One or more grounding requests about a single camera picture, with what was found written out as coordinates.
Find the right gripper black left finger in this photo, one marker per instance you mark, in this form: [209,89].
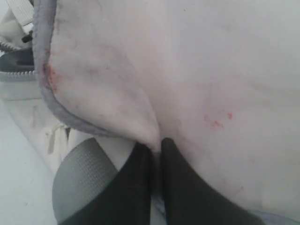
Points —
[90,191]

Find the white fabric backpack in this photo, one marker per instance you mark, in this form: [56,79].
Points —
[221,78]

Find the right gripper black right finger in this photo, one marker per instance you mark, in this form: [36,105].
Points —
[189,200]

